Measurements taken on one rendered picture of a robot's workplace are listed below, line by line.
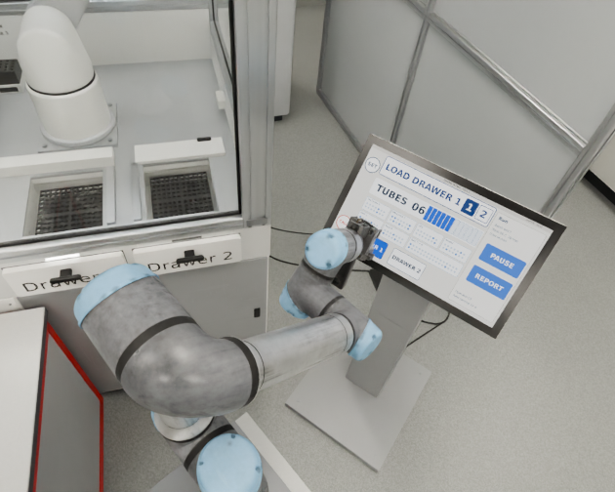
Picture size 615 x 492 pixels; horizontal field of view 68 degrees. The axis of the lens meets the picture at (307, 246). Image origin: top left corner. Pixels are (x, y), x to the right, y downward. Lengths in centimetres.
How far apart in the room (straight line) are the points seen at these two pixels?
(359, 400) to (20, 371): 127
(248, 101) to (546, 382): 190
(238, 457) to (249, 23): 80
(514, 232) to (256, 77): 68
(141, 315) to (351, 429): 151
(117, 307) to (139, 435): 147
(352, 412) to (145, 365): 153
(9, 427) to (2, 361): 18
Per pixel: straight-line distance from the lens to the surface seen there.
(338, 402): 203
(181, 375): 56
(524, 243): 118
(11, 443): 134
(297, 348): 70
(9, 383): 141
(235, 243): 131
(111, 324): 61
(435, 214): 118
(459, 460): 213
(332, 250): 85
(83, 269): 135
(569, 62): 182
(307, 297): 89
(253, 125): 106
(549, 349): 254
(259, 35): 95
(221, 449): 94
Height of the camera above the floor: 192
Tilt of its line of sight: 51 degrees down
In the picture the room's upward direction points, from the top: 8 degrees clockwise
